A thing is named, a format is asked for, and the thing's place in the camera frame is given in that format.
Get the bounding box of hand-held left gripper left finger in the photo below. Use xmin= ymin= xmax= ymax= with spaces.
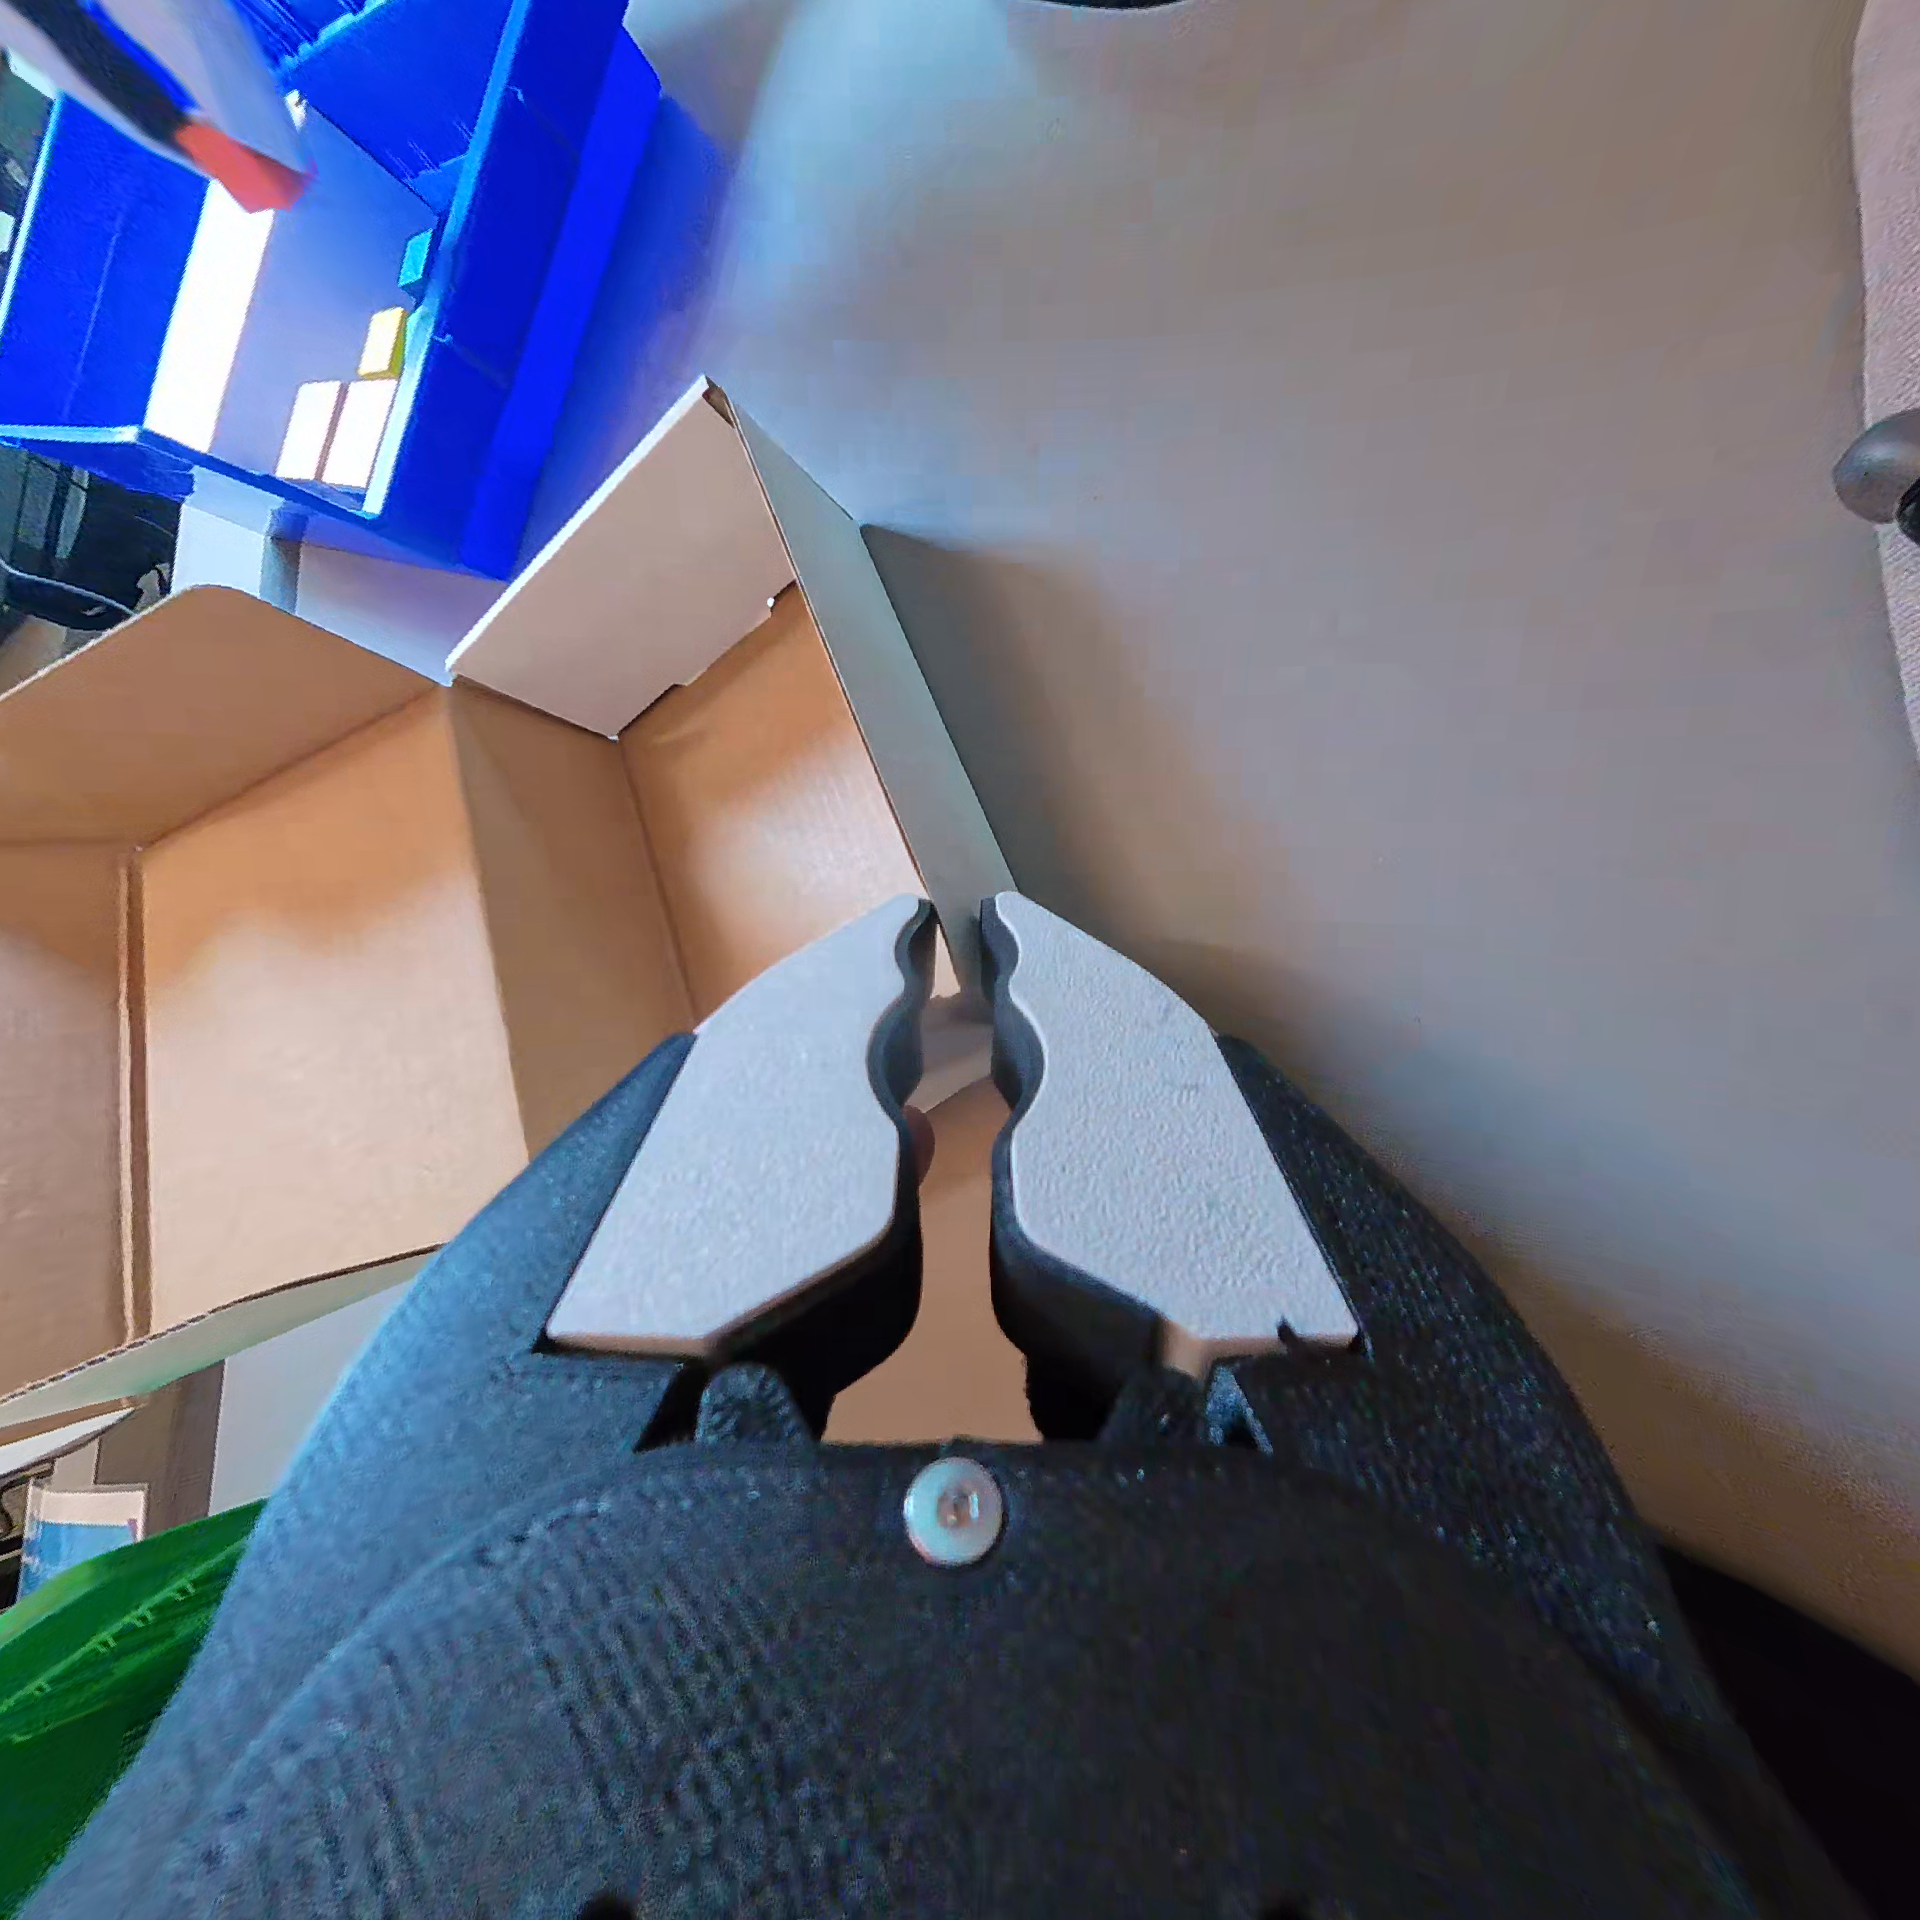
xmin=545 ymin=897 xmax=944 ymax=1427

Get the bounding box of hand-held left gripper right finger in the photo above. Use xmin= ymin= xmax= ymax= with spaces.
xmin=976 ymin=891 xmax=1362 ymax=1441

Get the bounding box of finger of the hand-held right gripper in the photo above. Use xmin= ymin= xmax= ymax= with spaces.
xmin=22 ymin=0 xmax=317 ymax=169
xmin=0 ymin=47 xmax=182 ymax=160

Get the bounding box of blue plastic bin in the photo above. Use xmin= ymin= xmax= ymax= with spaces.
xmin=0 ymin=0 xmax=736 ymax=579

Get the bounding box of white cardboard box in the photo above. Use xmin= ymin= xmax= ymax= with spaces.
xmin=0 ymin=376 xmax=1021 ymax=1450

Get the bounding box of white carton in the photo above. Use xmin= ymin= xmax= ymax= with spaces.
xmin=142 ymin=188 xmax=282 ymax=452

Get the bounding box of blue and white packet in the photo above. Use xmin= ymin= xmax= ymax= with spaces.
xmin=0 ymin=1476 xmax=153 ymax=1613

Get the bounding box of green mat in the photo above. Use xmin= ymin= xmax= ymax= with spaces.
xmin=0 ymin=1499 xmax=269 ymax=1913

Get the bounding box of grey metal knob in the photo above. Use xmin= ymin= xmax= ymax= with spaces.
xmin=1833 ymin=416 xmax=1920 ymax=541

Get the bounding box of person's beige hoodie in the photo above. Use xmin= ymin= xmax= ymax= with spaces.
xmin=1851 ymin=0 xmax=1920 ymax=737

